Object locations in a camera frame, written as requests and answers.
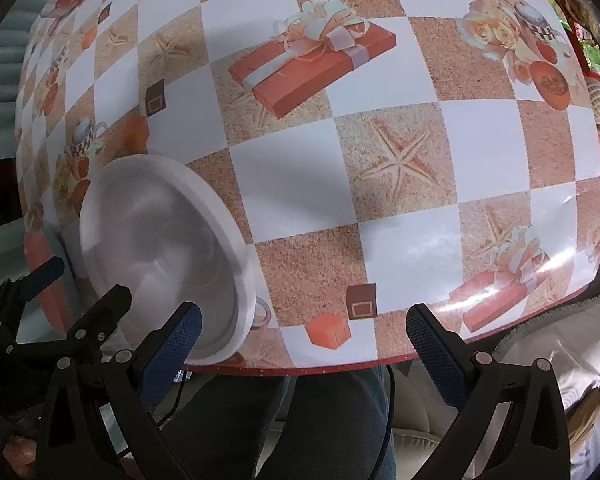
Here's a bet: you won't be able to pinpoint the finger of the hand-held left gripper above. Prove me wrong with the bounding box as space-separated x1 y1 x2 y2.
10 286 132 357
0 256 66 343

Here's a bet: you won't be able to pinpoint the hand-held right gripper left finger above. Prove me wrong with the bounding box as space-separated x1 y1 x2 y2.
37 301 203 480

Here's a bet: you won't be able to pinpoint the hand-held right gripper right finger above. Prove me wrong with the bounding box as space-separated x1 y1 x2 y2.
406 303 571 480

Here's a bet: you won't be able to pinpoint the white disposable bowl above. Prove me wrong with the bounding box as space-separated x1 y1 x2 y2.
79 155 258 366

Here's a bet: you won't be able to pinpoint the person's left hand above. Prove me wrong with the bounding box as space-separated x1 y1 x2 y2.
2 437 37 478

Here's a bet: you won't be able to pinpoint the beige leather seat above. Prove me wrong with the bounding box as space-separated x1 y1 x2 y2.
392 427 448 480

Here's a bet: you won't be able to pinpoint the person's dark pants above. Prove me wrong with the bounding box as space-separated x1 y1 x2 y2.
162 364 398 480

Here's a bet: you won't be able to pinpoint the white fluffy blanket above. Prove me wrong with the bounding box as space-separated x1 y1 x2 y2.
497 280 600 480

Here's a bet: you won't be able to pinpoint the printed checkered tablecloth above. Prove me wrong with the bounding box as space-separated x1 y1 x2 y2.
15 0 600 376

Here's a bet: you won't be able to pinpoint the green snack packet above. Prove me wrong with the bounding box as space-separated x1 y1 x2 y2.
582 42 600 75

